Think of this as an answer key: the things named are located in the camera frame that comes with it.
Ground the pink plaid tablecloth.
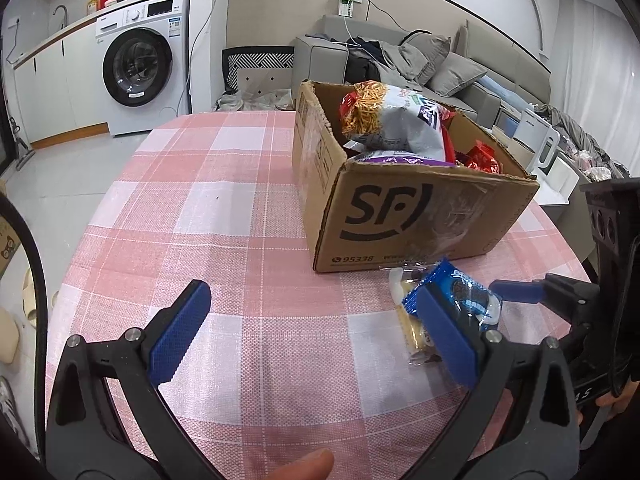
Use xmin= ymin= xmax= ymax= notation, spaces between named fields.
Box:
xmin=45 ymin=110 xmax=591 ymax=480

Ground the purple snack packet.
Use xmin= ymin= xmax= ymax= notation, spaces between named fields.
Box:
xmin=350 ymin=152 xmax=456 ymax=167

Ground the noodle snack bag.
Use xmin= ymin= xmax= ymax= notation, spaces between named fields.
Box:
xmin=339 ymin=80 xmax=458 ymax=163

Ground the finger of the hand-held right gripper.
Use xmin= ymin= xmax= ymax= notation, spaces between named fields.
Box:
xmin=490 ymin=272 xmax=601 ymax=333

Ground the person's left hand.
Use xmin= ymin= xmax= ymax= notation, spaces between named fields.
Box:
xmin=260 ymin=449 xmax=335 ymax=480

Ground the brown cardboard box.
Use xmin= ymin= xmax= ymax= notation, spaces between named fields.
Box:
xmin=291 ymin=80 xmax=541 ymax=274

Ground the grey clothing heap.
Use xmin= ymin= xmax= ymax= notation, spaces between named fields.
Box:
xmin=542 ymin=105 xmax=626 ymax=181

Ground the grey pillow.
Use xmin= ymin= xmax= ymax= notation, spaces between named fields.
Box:
xmin=431 ymin=52 xmax=488 ymax=98
xmin=400 ymin=32 xmax=451 ymax=86

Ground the blue cookie packet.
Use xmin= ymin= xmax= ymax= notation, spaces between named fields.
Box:
xmin=401 ymin=257 xmax=503 ymax=333

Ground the grey cloth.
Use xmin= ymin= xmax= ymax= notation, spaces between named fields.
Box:
xmin=216 ymin=87 xmax=293 ymax=112

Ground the red snack packet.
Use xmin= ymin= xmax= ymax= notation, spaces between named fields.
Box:
xmin=452 ymin=140 xmax=503 ymax=175

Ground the grey sofa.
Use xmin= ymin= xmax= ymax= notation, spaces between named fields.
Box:
xmin=294 ymin=14 xmax=553 ymax=131

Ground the wall outlet with charger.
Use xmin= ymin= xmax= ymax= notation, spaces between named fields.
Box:
xmin=334 ymin=0 xmax=366 ymax=20

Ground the dark clothing pile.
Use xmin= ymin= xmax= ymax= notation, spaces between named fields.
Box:
xmin=345 ymin=40 xmax=386 ymax=83

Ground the white counter cabinet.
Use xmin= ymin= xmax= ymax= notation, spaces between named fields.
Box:
xmin=12 ymin=12 xmax=108 ymax=148

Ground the white box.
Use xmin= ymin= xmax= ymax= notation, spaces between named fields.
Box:
xmin=540 ymin=155 xmax=581 ymax=206

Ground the clear-wrapped pastry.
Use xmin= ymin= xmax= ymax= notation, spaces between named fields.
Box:
xmin=389 ymin=266 xmax=446 ymax=367

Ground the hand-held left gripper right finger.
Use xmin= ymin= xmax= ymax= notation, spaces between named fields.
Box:
xmin=400 ymin=285 xmax=583 ymax=480

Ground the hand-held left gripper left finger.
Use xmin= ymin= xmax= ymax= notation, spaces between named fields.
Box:
xmin=45 ymin=280 xmax=226 ymax=480

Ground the person's right hand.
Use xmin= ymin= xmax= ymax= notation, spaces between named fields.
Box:
xmin=575 ymin=380 xmax=640 ymax=428

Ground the white washing machine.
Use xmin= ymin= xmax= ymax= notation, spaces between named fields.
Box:
xmin=95 ymin=0 xmax=193 ymax=138

